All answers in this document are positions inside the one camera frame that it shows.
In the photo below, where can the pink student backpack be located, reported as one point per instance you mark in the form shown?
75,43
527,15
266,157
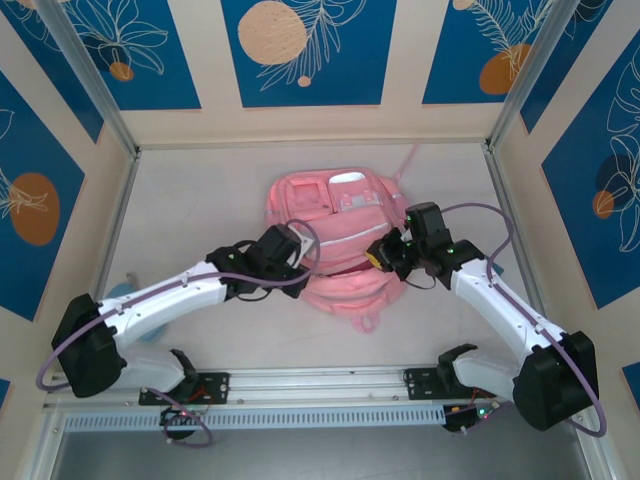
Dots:
350,295

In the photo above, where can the teal wallet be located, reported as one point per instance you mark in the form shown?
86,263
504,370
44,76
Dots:
498,269

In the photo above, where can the light blue pencil pouch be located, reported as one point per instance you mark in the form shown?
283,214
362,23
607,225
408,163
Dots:
120,290

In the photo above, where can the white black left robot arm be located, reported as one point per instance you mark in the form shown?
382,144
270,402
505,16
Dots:
165,295

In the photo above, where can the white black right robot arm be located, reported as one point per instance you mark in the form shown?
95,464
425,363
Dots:
490,300

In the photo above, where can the aluminium table edge rail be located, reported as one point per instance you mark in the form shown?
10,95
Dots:
502,200
125,200

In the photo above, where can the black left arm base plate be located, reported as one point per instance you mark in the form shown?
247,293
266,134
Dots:
220,387

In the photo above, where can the aluminium mounting rail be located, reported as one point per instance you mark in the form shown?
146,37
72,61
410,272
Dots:
310,385

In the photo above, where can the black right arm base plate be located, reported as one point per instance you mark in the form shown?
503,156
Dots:
420,382

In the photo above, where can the blue floral wall poster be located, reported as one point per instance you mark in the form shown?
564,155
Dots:
50,65
450,60
575,200
575,60
165,75
350,75
50,150

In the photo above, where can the aluminium frame post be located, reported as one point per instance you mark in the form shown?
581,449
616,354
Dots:
85,70
525,75

